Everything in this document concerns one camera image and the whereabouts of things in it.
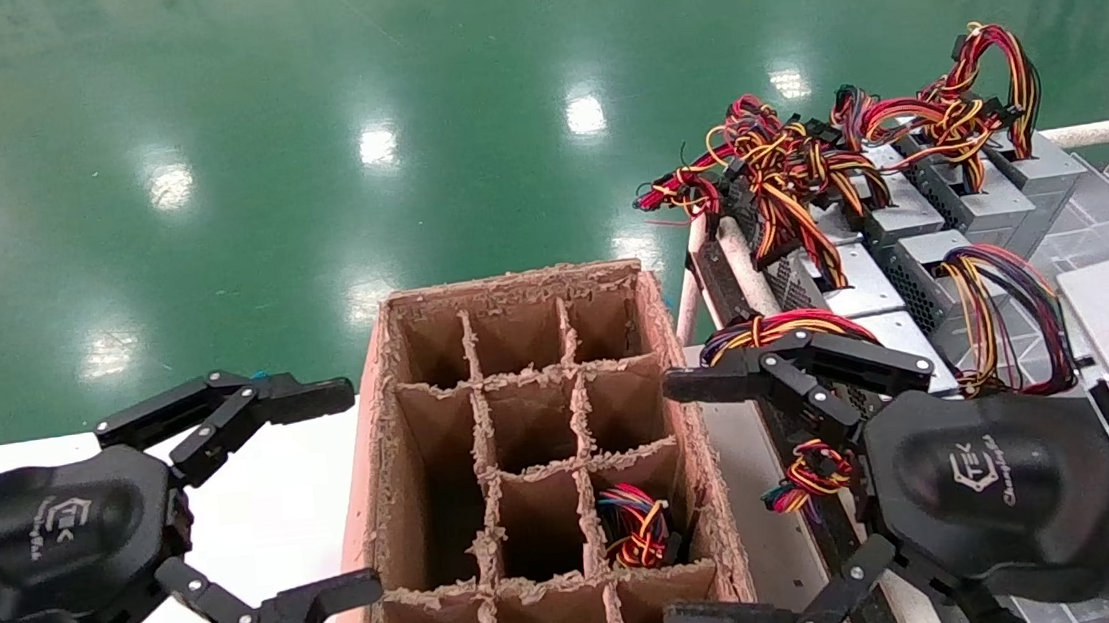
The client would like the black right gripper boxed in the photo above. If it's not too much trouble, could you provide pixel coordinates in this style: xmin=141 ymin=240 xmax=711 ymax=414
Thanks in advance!
xmin=660 ymin=301 xmax=1109 ymax=623

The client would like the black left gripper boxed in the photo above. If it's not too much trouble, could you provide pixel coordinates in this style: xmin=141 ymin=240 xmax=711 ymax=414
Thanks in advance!
xmin=0 ymin=358 xmax=387 ymax=623

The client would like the grey power supply with cables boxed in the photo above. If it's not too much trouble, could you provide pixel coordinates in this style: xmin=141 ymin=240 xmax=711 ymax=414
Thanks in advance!
xmin=826 ymin=68 xmax=1038 ymax=247
xmin=625 ymin=78 xmax=948 ymax=267
xmin=931 ymin=13 xmax=1094 ymax=263
xmin=757 ymin=436 xmax=859 ymax=517
xmin=721 ymin=112 xmax=907 ymax=328
xmin=698 ymin=295 xmax=961 ymax=418
xmin=595 ymin=478 xmax=686 ymax=574
xmin=874 ymin=220 xmax=1075 ymax=411

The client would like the row of grey power supplies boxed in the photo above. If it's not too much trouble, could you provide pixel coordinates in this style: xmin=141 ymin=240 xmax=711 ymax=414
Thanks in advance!
xmin=713 ymin=200 xmax=944 ymax=623

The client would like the short white padded rack tube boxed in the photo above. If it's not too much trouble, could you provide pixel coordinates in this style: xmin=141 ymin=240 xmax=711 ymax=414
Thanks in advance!
xmin=664 ymin=216 xmax=721 ymax=347

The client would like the brown cardboard box with dividers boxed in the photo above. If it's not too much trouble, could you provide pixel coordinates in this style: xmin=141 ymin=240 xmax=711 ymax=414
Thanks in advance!
xmin=296 ymin=249 xmax=758 ymax=623

